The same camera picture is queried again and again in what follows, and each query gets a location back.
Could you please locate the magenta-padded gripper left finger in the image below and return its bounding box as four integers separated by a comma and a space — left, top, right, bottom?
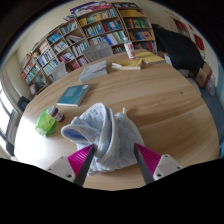
45, 143, 98, 187

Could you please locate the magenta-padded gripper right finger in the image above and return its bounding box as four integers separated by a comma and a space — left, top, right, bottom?
133, 143, 184, 185

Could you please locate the light blue waffle towel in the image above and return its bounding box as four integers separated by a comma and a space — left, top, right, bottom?
60, 102, 146, 176

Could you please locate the green plastic bag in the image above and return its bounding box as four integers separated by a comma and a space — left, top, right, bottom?
35, 107, 57, 138

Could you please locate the glass jar with red label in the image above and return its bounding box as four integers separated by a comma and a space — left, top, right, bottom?
47, 105, 65, 123

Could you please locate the teal book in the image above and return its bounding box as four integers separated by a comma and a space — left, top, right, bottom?
56, 83, 92, 108

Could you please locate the window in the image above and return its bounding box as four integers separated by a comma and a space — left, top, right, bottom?
0, 89, 22, 156

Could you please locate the black office chair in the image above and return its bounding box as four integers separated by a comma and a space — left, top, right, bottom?
17, 95, 31, 113

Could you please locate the grey book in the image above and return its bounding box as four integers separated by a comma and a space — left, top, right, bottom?
78, 59, 109, 84

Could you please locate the grey mesh chair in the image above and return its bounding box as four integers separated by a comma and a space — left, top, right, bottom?
50, 61, 68, 82
82, 41, 114, 63

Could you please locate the cardboard box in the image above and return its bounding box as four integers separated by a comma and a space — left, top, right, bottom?
194, 62, 213, 89

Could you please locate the yellow book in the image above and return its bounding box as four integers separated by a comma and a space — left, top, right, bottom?
134, 49, 166, 65
111, 58, 144, 71

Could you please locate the white bottle with red label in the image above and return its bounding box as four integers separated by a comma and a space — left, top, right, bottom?
123, 36, 137, 61

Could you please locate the black coat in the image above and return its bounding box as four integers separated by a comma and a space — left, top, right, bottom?
151, 23, 205, 73

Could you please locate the wooden bookshelf with books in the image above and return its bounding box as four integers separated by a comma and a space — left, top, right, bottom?
20, 1, 158, 96

